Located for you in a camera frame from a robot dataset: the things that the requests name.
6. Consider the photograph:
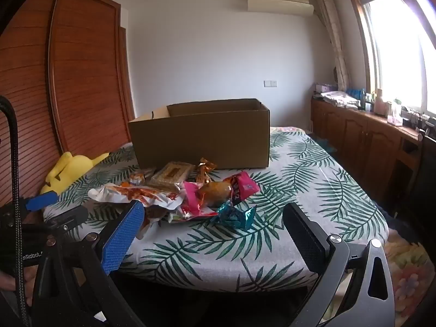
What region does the wooden framed window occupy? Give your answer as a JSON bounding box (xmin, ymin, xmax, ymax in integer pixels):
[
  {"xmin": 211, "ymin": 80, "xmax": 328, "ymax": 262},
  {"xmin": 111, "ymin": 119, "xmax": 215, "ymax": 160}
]
[{"xmin": 344, "ymin": 0, "xmax": 436, "ymax": 116}]

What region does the small orange white snack packet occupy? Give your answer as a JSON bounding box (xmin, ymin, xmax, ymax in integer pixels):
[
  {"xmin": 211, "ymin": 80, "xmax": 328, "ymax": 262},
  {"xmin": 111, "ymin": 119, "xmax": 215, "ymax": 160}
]
[{"xmin": 129, "ymin": 168, "xmax": 157, "ymax": 186}]

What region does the black braided cable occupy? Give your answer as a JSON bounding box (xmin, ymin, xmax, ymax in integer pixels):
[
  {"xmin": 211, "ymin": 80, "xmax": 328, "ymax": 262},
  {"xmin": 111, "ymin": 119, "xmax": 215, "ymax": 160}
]
[{"xmin": 0, "ymin": 95, "xmax": 28, "ymax": 327}]

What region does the floral bedsheet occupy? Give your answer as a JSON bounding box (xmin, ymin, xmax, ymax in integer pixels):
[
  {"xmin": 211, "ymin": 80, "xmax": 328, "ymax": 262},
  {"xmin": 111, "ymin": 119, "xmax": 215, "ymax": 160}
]
[{"xmin": 271, "ymin": 127, "xmax": 436, "ymax": 327}]

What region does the brown cardboard box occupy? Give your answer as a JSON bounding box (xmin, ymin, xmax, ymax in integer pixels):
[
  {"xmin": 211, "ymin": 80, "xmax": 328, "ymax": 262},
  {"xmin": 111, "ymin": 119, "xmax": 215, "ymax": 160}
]
[{"xmin": 128, "ymin": 98, "xmax": 271, "ymax": 170}]

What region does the pink and dark snack packet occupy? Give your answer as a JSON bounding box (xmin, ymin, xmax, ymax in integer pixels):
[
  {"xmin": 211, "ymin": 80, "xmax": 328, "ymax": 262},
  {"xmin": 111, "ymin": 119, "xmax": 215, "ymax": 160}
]
[{"xmin": 223, "ymin": 171, "xmax": 261, "ymax": 205}]

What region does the pink bottle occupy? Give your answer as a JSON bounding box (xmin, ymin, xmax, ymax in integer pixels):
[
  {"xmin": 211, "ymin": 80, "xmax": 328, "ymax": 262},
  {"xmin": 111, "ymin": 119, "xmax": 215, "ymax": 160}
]
[{"xmin": 374, "ymin": 89, "xmax": 387, "ymax": 116}]

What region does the yellow plush toy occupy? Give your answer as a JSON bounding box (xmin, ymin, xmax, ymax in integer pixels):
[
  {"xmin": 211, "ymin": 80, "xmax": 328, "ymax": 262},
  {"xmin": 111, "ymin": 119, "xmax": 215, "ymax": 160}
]
[{"xmin": 40, "ymin": 152, "xmax": 110, "ymax": 195}]

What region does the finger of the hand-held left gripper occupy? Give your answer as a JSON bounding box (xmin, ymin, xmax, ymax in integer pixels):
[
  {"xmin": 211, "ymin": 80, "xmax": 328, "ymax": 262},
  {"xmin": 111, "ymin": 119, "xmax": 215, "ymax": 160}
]
[
  {"xmin": 24, "ymin": 191, "xmax": 59, "ymax": 212},
  {"xmin": 43, "ymin": 205, "xmax": 90, "ymax": 235}
]

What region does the folded patterned cloth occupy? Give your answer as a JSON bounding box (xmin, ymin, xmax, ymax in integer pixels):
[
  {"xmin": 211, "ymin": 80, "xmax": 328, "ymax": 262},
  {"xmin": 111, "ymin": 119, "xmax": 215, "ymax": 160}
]
[{"xmin": 320, "ymin": 90, "xmax": 361, "ymax": 110}]

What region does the pale patterned curtain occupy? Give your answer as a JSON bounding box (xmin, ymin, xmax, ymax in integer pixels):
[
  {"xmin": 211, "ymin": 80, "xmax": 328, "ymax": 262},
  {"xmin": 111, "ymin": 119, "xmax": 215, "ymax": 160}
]
[{"xmin": 313, "ymin": 0, "xmax": 350, "ymax": 91}]

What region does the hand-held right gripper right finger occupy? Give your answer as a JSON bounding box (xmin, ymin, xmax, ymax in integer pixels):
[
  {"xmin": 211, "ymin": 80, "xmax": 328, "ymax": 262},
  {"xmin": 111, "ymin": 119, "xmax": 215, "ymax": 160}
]
[{"xmin": 282, "ymin": 202, "xmax": 396, "ymax": 327}]

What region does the brown gold snack wrapper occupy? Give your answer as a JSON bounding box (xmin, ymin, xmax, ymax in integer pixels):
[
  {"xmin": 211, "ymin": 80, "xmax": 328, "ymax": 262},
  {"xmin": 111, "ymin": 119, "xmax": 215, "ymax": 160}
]
[{"xmin": 194, "ymin": 158, "xmax": 218, "ymax": 183}]

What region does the leaf print cloth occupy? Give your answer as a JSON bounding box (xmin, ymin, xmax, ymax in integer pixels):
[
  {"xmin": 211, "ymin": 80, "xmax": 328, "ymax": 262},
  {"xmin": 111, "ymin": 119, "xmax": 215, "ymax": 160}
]
[{"xmin": 43, "ymin": 128, "xmax": 389, "ymax": 293}]

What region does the clear packet with brown bun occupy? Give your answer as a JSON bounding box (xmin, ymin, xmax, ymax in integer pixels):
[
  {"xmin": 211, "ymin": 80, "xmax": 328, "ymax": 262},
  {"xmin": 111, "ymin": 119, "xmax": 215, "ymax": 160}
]
[{"xmin": 199, "ymin": 181, "xmax": 235, "ymax": 208}]

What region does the wooden slatted wardrobe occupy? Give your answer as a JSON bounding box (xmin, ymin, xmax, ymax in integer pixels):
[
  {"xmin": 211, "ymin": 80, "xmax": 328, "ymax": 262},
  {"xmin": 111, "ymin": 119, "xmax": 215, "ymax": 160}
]
[{"xmin": 0, "ymin": 0, "xmax": 137, "ymax": 208}]

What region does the clear plastic bag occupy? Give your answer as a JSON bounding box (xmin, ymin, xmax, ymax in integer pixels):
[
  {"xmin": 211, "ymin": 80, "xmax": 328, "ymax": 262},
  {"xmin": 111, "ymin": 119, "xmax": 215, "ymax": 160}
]
[{"xmin": 388, "ymin": 100, "xmax": 403, "ymax": 125}]

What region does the teal candy wrapper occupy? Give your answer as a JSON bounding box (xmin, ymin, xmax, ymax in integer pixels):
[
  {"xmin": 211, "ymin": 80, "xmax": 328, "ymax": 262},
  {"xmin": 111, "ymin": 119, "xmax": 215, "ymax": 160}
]
[{"xmin": 209, "ymin": 202, "xmax": 257, "ymax": 229}]

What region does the pink foil snack packet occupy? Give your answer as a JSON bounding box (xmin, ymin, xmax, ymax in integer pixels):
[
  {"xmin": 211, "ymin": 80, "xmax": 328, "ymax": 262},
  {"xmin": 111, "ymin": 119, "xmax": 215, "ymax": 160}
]
[{"xmin": 167, "ymin": 180, "xmax": 219, "ymax": 223}]

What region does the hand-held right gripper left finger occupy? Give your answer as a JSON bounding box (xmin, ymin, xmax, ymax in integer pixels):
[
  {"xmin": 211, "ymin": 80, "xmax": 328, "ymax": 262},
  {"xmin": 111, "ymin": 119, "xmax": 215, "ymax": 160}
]
[{"xmin": 32, "ymin": 199, "xmax": 147, "ymax": 327}]

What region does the long wooden cabinet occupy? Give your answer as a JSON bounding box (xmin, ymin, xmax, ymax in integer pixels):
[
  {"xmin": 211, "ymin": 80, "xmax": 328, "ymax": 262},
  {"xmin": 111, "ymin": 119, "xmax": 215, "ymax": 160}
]
[{"xmin": 311, "ymin": 95, "xmax": 436, "ymax": 212}]

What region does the clear tray of pastry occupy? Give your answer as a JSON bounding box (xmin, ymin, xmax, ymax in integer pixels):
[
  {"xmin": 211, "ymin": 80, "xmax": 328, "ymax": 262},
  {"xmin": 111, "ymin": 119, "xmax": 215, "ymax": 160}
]
[{"xmin": 147, "ymin": 162, "xmax": 195, "ymax": 191}]

